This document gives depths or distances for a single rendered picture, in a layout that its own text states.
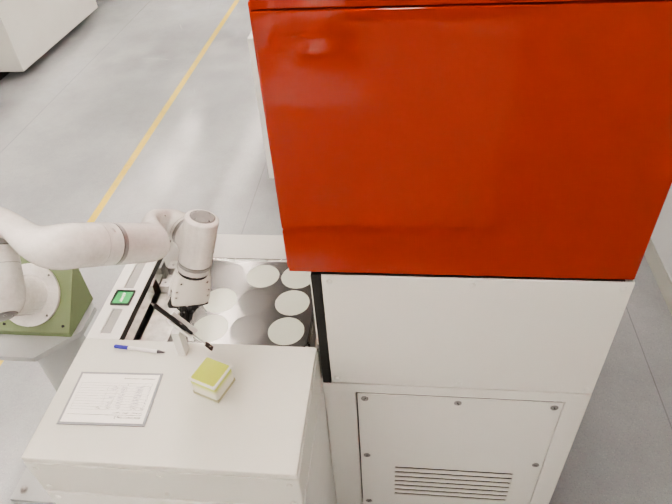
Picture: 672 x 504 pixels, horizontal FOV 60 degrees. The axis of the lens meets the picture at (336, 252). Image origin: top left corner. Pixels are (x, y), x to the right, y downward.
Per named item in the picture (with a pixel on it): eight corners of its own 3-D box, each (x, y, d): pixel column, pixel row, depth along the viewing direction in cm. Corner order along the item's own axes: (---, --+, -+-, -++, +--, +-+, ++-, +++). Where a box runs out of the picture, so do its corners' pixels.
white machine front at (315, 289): (353, 202, 217) (348, 103, 191) (331, 382, 157) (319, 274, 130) (345, 202, 218) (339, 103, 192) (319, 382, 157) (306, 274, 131)
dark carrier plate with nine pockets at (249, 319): (321, 264, 181) (321, 263, 181) (305, 351, 156) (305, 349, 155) (214, 261, 185) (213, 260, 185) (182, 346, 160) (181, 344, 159)
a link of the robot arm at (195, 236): (168, 255, 146) (193, 274, 142) (174, 210, 139) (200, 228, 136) (194, 246, 152) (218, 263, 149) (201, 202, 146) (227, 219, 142)
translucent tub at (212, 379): (237, 382, 141) (232, 364, 136) (219, 406, 136) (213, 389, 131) (211, 372, 144) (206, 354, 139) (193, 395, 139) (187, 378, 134)
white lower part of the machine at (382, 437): (509, 349, 264) (540, 204, 210) (538, 534, 203) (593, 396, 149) (354, 343, 272) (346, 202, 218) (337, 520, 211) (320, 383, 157)
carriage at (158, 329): (199, 273, 188) (197, 266, 186) (163, 363, 161) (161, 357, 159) (175, 272, 189) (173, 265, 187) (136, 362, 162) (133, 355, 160)
